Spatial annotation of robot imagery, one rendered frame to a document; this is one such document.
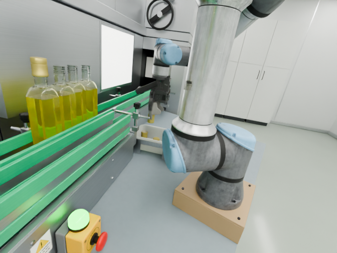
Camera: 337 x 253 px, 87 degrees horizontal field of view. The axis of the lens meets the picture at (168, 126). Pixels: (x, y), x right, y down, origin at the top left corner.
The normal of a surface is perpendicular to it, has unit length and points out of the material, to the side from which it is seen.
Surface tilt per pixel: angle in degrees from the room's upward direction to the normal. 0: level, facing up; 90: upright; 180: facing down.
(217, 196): 72
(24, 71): 90
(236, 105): 90
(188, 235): 0
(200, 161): 92
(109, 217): 0
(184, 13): 90
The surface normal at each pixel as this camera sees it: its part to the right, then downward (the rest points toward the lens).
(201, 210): -0.54, 0.24
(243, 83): -0.21, 0.33
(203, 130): 0.34, -0.34
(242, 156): 0.24, 0.36
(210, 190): -0.62, -0.11
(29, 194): 0.97, 0.20
